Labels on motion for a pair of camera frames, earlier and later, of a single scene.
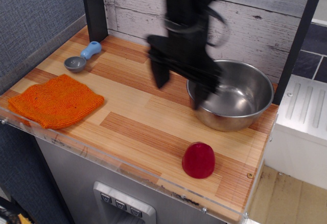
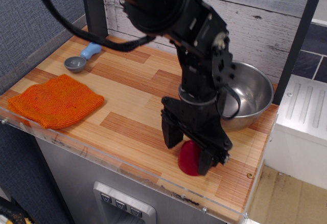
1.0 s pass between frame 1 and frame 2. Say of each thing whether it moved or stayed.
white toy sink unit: stayed
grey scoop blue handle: stayed
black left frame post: stayed
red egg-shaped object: moved
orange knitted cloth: stayed
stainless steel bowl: stayed
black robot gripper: moved
